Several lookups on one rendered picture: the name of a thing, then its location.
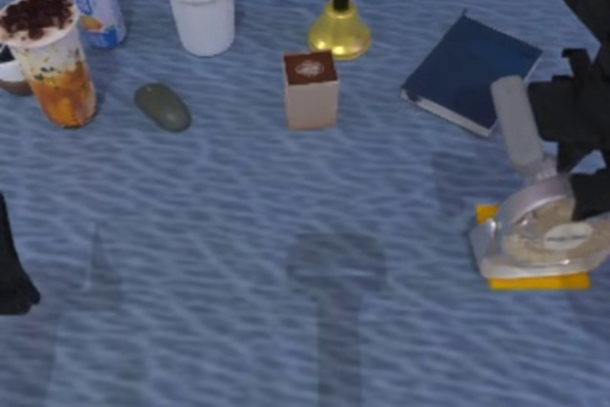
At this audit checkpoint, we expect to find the white plastic cup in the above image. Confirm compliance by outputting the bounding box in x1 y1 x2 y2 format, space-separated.
157 0 237 58

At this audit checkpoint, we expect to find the brass bell with black handle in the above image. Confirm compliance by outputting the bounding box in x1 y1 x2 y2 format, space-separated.
306 0 373 62

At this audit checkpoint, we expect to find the blue and white can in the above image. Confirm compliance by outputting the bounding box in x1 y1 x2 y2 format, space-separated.
60 0 128 51

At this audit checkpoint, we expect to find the bubble tea cup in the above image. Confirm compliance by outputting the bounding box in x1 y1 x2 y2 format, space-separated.
0 0 98 130

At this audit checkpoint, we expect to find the blue hardcover book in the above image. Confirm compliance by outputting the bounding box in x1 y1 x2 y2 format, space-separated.
398 10 544 138

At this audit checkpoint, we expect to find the pink box with brown top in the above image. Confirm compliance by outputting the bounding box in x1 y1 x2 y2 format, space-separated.
282 50 341 132

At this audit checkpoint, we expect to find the grey computer mouse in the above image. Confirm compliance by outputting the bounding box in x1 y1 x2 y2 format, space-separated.
133 83 193 133

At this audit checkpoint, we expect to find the yellow flat block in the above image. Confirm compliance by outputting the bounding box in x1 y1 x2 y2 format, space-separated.
475 203 593 292

